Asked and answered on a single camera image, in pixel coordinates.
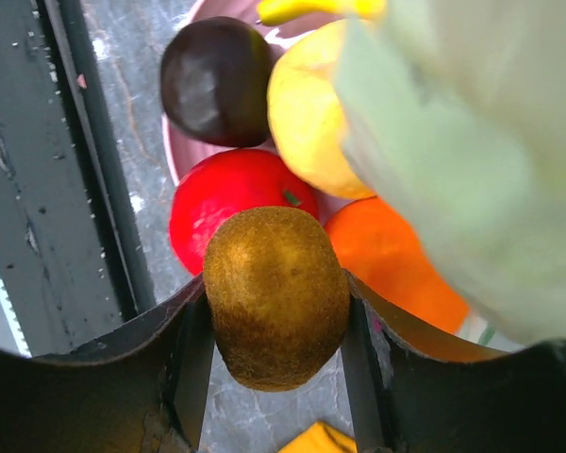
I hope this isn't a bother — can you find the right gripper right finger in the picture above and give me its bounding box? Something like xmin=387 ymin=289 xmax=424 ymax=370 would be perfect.
xmin=341 ymin=277 xmax=566 ymax=452

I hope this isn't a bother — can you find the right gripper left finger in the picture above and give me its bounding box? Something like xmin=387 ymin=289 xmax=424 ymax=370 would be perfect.
xmin=0 ymin=277 xmax=214 ymax=452

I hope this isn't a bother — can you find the orange fake fruit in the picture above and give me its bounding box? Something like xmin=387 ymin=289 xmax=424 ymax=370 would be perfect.
xmin=325 ymin=197 xmax=469 ymax=334

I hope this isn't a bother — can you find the brown fake kiwi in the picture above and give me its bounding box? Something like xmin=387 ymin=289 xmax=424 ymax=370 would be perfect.
xmin=203 ymin=207 xmax=350 ymax=392

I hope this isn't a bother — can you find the red fake apple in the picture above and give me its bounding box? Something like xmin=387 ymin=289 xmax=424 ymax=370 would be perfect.
xmin=169 ymin=148 xmax=319 ymax=276

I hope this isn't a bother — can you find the translucent green plastic bag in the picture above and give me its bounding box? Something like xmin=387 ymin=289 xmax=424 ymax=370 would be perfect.
xmin=334 ymin=1 xmax=566 ymax=344

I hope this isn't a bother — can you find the yellow fake pear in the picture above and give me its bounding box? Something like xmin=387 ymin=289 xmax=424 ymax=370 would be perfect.
xmin=268 ymin=20 xmax=374 ymax=199

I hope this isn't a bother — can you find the dark purple fake plum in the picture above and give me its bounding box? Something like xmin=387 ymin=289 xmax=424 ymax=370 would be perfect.
xmin=159 ymin=16 xmax=275 ymax=147

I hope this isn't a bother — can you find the yellow fake banana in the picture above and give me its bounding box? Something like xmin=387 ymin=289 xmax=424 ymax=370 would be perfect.
xmin=256 ymin=0 xmax=388 ymax=26

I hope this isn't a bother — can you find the orange folded cloth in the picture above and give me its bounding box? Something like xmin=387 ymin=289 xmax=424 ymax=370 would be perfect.
xmin=279 ymin=421 xmax=358 ymax=453

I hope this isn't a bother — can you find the pink plate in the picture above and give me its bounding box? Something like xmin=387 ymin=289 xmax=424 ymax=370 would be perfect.
xmin=160 ymin=0 xmax=350 ymax=223

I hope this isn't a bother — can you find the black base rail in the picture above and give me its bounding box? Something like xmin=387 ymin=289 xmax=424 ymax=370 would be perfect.
xmin=0 ymin=1 xmax=156 ymax=356

